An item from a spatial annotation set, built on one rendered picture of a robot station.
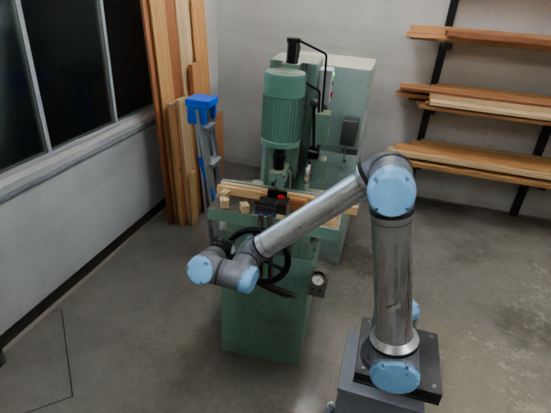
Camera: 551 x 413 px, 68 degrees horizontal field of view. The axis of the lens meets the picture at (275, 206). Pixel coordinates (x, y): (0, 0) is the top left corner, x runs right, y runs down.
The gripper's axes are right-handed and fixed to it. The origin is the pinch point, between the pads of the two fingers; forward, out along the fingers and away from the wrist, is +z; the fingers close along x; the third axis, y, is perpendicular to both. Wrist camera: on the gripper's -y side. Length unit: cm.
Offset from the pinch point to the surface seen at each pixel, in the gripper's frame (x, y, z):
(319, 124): -25, 56, 41
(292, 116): -15, 56, 16
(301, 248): -26.1, -0.8, 25.5
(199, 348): 24, -74, 49
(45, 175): 119, 10, 42
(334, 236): -39.8, 8.1, 22.3
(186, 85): 95, 79, 162
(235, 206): 7.1, 13.5, 26.6
